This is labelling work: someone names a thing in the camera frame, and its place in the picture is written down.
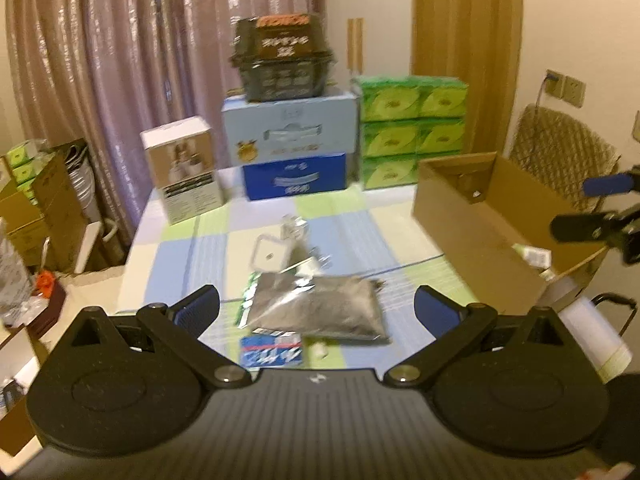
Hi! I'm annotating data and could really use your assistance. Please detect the stack of green tissue packs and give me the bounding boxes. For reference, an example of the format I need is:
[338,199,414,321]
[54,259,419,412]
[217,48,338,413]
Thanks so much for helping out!
[352,75,469,191]

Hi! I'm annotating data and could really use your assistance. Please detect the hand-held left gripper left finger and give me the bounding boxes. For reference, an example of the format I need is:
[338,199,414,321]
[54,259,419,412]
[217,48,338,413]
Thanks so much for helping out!
[70,284,251,388]

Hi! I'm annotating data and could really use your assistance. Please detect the wicker chair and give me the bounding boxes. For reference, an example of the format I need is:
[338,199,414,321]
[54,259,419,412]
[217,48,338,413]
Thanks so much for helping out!
[509,104,621,211]

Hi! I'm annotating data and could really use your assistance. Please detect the blue and white packet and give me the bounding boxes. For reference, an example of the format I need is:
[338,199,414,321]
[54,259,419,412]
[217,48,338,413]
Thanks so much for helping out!
[239,332,306,368]

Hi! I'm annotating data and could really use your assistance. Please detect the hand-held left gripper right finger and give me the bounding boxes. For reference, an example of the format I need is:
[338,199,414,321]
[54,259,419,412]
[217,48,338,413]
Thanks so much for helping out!
[382,285,568,388]

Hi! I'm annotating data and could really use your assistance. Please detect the silver foil bag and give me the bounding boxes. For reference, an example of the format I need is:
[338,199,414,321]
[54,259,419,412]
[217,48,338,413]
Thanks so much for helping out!
[247,274,391,343]

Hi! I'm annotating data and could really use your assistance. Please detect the clear plastic wrapped item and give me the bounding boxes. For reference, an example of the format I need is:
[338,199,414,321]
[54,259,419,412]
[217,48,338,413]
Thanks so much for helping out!
[280,215,333,277]

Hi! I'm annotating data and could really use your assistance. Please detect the dark blue milk carton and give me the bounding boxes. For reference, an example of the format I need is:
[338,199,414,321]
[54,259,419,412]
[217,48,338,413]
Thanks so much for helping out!
[242,152,348,201]

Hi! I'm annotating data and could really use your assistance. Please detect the brown wooden door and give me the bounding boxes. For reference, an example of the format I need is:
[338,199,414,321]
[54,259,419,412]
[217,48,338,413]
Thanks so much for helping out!
[412,0,523,161]

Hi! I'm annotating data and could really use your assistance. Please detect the black metal chair frame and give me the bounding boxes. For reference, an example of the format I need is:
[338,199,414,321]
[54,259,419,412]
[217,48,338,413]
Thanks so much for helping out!
[590,292,640,336]

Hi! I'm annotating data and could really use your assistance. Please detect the light blue milk carton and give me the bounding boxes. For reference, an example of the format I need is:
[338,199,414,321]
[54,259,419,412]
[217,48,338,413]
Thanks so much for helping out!
[221,87,362,168]

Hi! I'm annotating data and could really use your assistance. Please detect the wall socket plate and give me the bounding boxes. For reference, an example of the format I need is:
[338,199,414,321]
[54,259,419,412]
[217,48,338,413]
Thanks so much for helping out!
[545,70,586,108]

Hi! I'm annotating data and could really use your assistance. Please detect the white cylindrical roll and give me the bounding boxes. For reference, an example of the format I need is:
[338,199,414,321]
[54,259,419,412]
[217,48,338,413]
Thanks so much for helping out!
[547,275,633,386]

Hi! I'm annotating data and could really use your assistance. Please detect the white and brown product box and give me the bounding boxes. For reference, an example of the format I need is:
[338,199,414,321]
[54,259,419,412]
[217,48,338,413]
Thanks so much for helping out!
[140,116,224,225]

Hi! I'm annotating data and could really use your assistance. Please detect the shiny pink curtain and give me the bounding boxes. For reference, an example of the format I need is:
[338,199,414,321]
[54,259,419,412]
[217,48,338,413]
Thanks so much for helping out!
[5,0,326,241]

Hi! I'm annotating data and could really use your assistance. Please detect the small green tissue packs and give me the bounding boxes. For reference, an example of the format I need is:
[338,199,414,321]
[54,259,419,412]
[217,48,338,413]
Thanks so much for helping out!
[5,142,51,201]

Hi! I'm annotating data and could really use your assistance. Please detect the stacked metal buckets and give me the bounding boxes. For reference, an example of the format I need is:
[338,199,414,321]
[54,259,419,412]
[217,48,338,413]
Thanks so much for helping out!
[65,142,103,226]

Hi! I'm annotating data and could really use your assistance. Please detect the low brown cardboard box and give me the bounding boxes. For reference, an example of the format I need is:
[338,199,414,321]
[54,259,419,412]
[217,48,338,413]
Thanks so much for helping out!
[0,327,43,456]

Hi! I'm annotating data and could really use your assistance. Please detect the white square night light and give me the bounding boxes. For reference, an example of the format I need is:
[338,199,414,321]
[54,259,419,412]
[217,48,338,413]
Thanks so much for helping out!
[250,234,296,272]

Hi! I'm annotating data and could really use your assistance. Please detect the brown vertical wall strip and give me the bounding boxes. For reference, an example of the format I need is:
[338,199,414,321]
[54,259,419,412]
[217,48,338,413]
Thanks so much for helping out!
[348,17,363,71]

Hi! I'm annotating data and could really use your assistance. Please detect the white board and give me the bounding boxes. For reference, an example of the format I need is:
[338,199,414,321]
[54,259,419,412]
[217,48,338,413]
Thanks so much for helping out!
[75,220,108,273]

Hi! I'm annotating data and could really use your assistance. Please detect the dark plug cable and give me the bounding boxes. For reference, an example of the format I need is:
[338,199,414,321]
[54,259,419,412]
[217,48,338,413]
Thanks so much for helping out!
[536,74,557,107]

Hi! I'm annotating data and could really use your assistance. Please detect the dark red box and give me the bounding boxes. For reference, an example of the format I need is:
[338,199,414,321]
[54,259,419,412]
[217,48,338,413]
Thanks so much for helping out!
[27,280,66,331]

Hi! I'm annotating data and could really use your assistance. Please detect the green snack packet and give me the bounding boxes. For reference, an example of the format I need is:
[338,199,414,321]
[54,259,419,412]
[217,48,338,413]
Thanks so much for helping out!
[235,271,263,328]

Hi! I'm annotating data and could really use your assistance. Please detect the stacked brown cardboard boxes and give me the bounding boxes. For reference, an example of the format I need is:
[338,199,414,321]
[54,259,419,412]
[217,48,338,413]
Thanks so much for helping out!
[0,152,91,271]

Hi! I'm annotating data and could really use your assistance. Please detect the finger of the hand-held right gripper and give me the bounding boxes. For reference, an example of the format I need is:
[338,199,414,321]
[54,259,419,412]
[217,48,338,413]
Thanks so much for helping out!
[550,205,640,266]
[582,164,640,198]

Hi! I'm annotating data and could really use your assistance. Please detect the checked tablecloth desktop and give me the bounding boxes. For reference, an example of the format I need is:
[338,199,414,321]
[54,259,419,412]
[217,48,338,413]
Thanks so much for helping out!
[115,165,608,372]

